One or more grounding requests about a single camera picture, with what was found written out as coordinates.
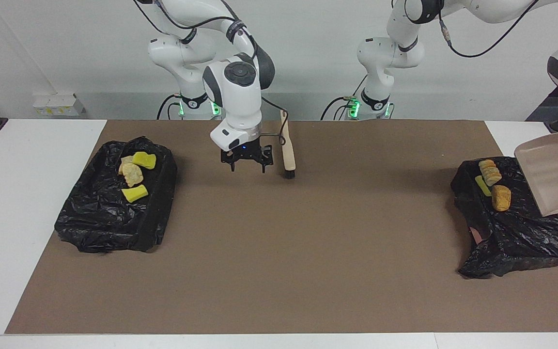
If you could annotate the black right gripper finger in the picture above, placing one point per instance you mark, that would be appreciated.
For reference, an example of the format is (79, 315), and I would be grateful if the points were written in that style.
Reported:
(263, 166)
(233, 165)

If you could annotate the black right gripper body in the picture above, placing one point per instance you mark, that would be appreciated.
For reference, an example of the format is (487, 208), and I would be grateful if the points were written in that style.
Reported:
(249, 151)

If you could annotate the beige brush black bristles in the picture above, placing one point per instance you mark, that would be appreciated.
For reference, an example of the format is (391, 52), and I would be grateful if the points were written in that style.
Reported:
(287, 145)

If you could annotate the yellow sponge piece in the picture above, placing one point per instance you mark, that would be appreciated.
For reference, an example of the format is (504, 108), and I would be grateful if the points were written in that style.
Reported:
(134, 193)
(482, 185)
(144, 160)

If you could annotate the beige foam chunk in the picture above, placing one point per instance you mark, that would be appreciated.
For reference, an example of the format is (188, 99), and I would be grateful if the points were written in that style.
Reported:
(125, 161)
(132, 174)
(489, 172)

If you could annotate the brown foam bread roll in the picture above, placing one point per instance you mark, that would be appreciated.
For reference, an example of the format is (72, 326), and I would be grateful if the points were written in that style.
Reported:
(501, 198)

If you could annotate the beige plastic dustpan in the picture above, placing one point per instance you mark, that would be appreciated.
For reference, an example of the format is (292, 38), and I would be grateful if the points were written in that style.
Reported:
(555, 169)

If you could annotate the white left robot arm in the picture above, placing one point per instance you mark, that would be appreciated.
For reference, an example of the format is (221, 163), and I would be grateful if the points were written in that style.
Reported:
(390, 53)

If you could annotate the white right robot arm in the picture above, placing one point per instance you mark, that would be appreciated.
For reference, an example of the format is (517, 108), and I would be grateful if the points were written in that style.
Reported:
(238, 102)

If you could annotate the crumpled black trash bag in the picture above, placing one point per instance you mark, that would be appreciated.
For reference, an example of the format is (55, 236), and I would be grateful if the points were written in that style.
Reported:
(100, 218)
(516, 242)

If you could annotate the pink bin under bag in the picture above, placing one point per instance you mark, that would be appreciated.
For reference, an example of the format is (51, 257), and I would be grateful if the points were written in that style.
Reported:
(475, 235)

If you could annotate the brown paper table mat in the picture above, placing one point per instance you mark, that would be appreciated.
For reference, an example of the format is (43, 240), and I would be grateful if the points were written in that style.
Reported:
(279, 271)

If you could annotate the white power strip box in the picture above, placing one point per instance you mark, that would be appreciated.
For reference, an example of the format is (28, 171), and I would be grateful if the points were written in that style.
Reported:
(58, 104)

